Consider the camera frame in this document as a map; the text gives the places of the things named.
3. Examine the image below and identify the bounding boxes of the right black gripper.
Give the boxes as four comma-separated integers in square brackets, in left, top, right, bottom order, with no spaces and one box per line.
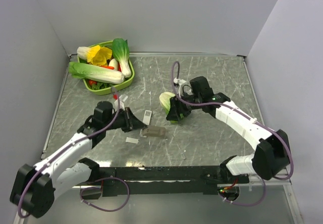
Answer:
[166,90,202,122]

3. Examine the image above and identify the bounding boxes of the white universal AC remote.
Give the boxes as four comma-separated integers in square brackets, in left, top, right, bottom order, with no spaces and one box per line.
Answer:
[141,126,166,138]

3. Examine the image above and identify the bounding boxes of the purple cable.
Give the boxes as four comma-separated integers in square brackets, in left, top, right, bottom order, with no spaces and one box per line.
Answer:
[17,87,131,218]
[171,61,295,207]

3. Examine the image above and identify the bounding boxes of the white battery cover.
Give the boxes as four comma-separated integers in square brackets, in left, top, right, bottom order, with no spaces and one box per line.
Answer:
[126,137,139,144]

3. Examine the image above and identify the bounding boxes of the red chili pepper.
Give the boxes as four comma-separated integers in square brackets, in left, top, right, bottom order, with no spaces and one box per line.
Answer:
[100,66,115,70]

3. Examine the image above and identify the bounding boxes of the green white bok choy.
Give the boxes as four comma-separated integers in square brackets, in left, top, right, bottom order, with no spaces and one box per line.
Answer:
[112,38,132,78]

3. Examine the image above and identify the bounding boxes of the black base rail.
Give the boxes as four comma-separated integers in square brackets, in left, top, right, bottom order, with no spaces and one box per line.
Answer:
[69,165,249,197]

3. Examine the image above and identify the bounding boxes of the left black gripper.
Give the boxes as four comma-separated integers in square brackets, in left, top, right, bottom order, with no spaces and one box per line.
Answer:
[103,106,147,133]

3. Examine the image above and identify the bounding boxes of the aluminium frame rail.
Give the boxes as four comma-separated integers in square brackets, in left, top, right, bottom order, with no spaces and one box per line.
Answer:
[248,169,292,186]

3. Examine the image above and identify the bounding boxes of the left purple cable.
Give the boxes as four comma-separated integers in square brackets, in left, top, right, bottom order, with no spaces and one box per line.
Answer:
[17,87,131,218]

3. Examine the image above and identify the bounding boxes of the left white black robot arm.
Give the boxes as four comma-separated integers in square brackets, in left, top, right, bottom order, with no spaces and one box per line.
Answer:
[10,101,147,218]

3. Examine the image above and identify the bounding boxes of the green napa cabbage half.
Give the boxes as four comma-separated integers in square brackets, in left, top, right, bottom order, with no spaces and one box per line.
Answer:
[159,92,179,124]

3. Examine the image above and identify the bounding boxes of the yellow leafed cabbage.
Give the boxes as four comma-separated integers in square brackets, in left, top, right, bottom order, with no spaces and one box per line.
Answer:
[77,45,113,66]

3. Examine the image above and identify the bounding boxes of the long white remote control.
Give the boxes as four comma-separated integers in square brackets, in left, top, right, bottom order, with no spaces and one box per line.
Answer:
[139,110,152,138]

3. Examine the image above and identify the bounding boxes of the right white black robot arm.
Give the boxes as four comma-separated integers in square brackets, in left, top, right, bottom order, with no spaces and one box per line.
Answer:
[159,76,290,183]

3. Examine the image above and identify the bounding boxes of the white radish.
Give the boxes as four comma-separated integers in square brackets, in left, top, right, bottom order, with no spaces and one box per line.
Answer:
[108,59,119,71]

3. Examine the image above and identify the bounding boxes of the green plastic basket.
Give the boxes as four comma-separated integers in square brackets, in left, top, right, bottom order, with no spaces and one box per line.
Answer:
[69,38,135,95]

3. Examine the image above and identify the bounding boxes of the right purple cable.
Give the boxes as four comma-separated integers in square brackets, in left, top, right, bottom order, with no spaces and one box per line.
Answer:
[171,61,295,207]

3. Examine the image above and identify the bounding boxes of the long green white cabbage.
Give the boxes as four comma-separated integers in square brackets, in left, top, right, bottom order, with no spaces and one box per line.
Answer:
[69,62,125,84]

